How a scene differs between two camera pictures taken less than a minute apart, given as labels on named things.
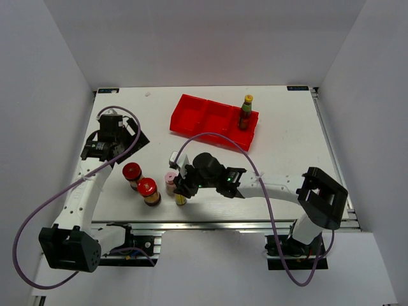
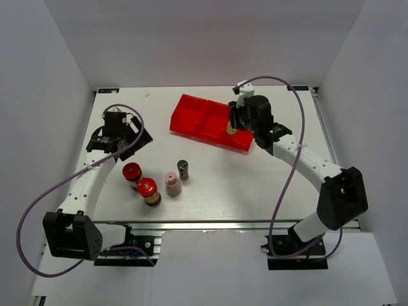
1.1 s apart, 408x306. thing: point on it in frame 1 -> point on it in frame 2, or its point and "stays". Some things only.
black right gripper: x=183 y=186 -> x=234 y=112
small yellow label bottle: x=180 y=199 -> x=229 y=129
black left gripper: x=142 y=141 stays
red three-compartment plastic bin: x=194 y=116 stays
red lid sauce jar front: x=148 y=189 stays
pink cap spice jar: x=170 y=184 stays
